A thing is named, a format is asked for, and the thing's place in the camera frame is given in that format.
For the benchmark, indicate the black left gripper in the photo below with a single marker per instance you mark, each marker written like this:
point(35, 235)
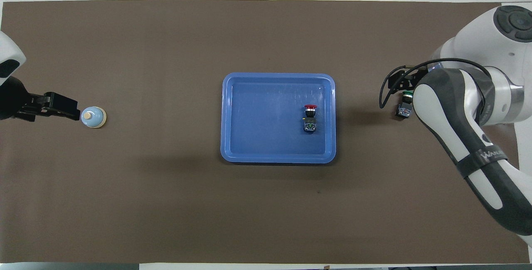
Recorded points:
point(12, 97)

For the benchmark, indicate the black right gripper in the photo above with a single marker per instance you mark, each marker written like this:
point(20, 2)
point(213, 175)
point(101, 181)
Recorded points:
point(411, 77)

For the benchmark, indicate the green push button switch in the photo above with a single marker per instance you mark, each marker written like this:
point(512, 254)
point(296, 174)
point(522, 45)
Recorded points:
point(404, 110)

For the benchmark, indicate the light blue desk bell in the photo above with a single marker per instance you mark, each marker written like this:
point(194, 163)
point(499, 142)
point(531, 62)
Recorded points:
point(94, 118)

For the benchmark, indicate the red push button switch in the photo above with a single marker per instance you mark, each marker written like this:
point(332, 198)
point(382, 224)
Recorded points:
point(310, 120)

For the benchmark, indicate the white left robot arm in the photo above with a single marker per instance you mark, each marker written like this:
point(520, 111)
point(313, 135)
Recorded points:
point(8, 54)

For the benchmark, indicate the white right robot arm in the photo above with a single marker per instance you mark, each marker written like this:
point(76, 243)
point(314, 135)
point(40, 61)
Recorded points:
point(457, 108)

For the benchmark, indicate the blue plastic tray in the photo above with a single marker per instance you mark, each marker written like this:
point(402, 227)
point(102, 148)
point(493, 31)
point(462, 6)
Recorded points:
point(266, 137)

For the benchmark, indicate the brown table mat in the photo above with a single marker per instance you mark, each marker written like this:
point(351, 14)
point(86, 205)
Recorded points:
point(166, 203)

